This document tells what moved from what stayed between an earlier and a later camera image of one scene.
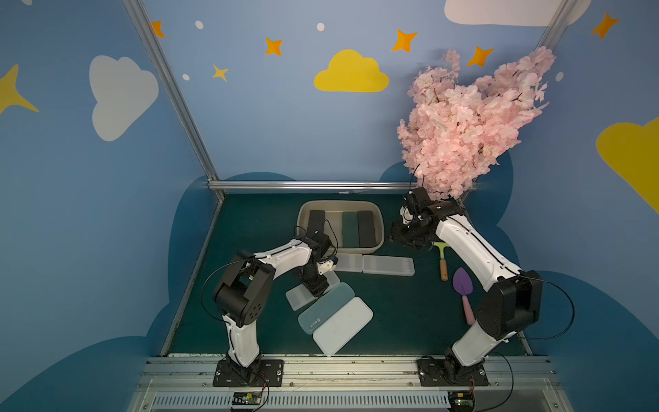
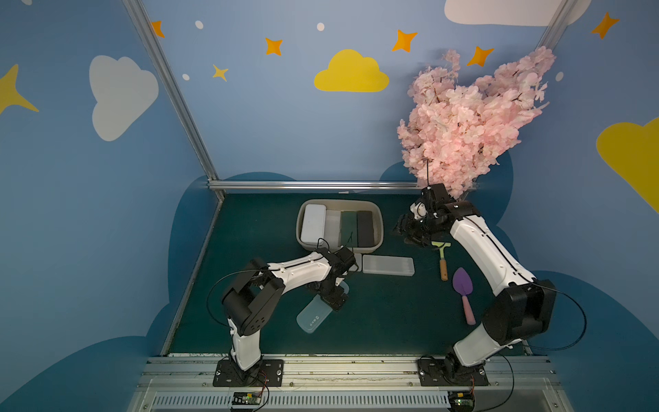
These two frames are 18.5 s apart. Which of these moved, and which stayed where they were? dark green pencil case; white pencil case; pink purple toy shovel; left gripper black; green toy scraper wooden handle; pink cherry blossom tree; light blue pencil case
Moved: white pencil case; left gripper black
Stayed: pink purple toy shovel; pink cherry blossom tree; light blue pencil case; dark green pencil case; green toy scraper wooden handle
